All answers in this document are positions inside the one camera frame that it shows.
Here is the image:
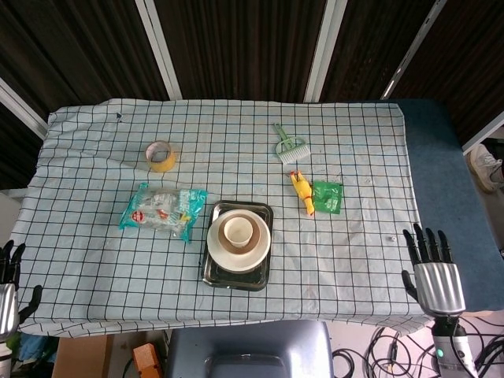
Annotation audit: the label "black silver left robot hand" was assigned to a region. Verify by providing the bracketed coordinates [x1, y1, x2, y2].
[0, 240, 43, 343]

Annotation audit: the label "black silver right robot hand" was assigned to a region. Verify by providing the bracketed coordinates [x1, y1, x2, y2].
[401, 223, 467, 317]

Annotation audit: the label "beige bowl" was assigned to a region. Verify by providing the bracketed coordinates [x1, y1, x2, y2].
[217, 211, 262, 257]

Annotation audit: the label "white round plate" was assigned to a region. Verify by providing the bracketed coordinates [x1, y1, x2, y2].
[206, 209, 272, 275]

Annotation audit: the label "white paper cup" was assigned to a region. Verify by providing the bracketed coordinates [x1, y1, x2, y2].
[223, 216, 254, 249]

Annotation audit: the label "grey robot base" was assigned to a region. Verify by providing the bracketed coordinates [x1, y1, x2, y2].
[165, 321, 335, 378]

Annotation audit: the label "rectangular metal tray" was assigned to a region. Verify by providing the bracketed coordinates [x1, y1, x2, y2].
[202, 199, 275, 292]

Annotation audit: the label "blue fabric bundle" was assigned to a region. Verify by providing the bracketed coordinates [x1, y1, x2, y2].
[17, 334, 60, 363]

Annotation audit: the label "brown cardboard box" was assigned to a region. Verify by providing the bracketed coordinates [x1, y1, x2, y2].
[50, 334, 115, 378]

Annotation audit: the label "blue felt table cover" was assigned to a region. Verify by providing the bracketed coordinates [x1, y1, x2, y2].
[393, 98, 504, 312]

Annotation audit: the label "white sneaker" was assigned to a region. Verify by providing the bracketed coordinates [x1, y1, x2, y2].
[467, 143, 504, 194]

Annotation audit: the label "green sachet packet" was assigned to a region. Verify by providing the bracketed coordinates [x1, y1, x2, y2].
[311, 180, 345, 215]

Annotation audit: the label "orange box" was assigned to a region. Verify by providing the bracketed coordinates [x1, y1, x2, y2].
[132, 343, 162, 378]

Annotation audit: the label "white black checkered tablecloth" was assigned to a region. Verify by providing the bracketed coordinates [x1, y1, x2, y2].
[0, 98, 441, 339]

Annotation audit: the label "yellow rubber chicken toy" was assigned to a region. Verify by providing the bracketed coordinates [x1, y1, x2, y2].
[290, 170, 317, 216]

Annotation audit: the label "teal clear snack bag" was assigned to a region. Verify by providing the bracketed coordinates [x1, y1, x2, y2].
[118, 182, 209, 244]

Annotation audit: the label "green hand brush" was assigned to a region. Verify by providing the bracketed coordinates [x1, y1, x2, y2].
[273, 122, 310, 165]

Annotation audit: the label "yellow packing tape roll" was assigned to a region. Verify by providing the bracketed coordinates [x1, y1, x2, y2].
[145, 139, 177, 173]

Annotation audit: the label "black floor cables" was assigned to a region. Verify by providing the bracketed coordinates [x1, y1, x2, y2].
[332, 314, 504, 378]

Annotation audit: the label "white partition frame post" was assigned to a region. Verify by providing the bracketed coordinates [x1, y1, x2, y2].
[462, 117, 504, 155]
[0, 76, 48, 139]
[135, 0, 182, 100]
[380, 0, 450, 99]
[305, 0, 347, 102]

